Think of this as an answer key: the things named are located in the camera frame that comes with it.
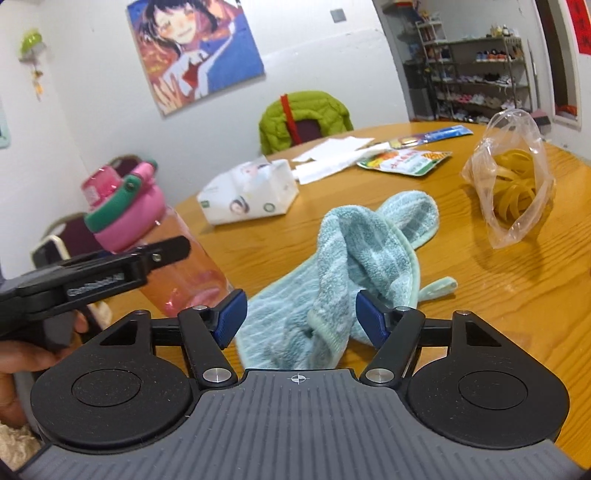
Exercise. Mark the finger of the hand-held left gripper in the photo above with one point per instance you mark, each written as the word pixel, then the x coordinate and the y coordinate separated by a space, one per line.
pixel 161 256

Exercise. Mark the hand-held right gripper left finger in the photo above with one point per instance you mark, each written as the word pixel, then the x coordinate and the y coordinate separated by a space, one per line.
pixel 231 319

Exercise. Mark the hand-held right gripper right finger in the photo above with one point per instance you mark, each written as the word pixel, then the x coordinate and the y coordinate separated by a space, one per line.
pixel 371 319

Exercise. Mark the pink water bottle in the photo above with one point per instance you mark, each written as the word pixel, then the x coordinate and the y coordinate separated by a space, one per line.
pixel 203 281

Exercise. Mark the teal striped towel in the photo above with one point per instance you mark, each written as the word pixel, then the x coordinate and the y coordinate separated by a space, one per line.
pixel 360 240

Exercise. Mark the person's left hand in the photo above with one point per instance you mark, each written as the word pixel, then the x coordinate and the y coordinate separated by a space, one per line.
pixel 18 360

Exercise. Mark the smartphone in cream case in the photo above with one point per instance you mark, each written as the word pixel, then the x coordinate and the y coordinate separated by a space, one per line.
pixel 46 251

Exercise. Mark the maroon banquet chair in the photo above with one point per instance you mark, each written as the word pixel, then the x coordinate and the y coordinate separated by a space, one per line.
pixel 307 129
pixel 127 164
pixel 81 233

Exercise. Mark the white tissue pack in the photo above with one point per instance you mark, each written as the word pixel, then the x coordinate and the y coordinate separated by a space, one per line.
pixel 249 194

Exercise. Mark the green orange snack packet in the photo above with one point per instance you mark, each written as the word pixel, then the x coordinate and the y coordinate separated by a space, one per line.
pixel 401 161

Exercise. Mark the green puffer jacket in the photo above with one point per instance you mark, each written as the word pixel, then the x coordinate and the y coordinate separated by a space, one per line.
pixel 277 124

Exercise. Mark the blue flat packet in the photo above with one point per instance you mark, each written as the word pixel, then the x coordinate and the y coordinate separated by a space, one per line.
pixel 438 134

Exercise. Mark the bunch of yellow rubber bands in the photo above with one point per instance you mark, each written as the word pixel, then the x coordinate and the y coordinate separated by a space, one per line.
pixel 515 184

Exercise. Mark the clear plastic bag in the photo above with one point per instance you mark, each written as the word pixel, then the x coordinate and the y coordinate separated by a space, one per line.
pixel 512 134

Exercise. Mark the black cabinet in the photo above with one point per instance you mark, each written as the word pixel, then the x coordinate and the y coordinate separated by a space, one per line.
pixel 415 87

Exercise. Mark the rows of shoes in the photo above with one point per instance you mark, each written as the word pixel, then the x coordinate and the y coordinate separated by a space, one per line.
pixel 480 99

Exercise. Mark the tall narrow metal rack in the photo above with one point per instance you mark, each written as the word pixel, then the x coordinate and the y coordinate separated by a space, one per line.
pixel 427 32

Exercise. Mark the metal shoe rack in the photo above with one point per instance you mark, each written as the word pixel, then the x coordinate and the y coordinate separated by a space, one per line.
pixel 480 42

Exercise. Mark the red paper couplet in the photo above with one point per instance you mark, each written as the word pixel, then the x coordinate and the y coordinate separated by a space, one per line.
pixel 581 23

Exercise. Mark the teal wall frame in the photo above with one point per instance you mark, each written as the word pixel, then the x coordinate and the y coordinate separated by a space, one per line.
pixel 3 124

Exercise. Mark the wall poster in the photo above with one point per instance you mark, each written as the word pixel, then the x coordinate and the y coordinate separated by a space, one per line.
pixel 203 50

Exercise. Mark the green wall ornament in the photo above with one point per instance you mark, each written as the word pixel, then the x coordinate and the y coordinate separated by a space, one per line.
pixel 32 44

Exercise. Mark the grey wall switch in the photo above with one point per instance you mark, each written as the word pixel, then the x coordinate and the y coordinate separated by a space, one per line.
pixel 338 15

